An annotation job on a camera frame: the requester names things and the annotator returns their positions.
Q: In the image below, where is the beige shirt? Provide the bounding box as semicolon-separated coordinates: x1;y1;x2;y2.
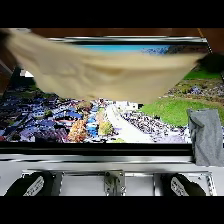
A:
2;28;206;105

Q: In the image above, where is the grey garment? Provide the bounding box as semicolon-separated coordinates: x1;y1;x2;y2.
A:
186;108;224;168

